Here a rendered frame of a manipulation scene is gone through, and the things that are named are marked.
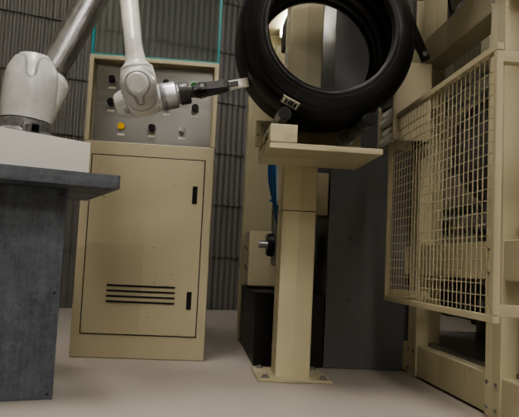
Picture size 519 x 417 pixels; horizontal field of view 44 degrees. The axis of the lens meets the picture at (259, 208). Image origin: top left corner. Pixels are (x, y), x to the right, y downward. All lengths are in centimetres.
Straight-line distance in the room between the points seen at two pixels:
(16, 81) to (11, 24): 340
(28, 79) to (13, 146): 23
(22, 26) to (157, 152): 289
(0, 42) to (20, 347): 372
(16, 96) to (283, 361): 129
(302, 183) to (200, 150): 55
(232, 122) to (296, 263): 346
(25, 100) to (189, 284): 109
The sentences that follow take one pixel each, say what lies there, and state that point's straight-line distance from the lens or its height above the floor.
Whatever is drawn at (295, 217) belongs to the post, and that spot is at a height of 60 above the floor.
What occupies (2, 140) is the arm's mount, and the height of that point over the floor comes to 73.
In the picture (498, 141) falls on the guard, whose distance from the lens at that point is 171.
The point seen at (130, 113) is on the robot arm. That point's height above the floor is 88.
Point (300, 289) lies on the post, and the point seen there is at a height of 33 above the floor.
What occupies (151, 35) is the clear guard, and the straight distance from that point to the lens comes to 293.
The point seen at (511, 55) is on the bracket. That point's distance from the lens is 179.
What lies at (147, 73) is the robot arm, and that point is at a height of 96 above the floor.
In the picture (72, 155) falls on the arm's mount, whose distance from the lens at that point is 197.
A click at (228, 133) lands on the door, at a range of 572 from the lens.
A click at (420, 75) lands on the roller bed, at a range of 255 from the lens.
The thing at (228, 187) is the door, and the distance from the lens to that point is 565.
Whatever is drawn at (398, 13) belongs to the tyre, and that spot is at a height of 125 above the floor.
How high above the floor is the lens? 42
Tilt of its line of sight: 5 degrees up
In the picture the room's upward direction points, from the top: 3 degrees clockwise
